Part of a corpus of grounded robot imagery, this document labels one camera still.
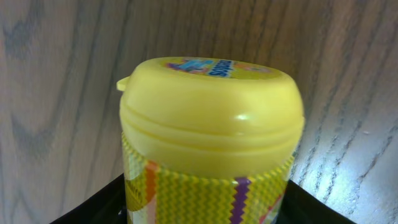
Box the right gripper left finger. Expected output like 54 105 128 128
50 174 127 224

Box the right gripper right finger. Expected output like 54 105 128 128
278 180 355 224

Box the yellow Mentos gum bottle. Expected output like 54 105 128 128
116 57 305 224

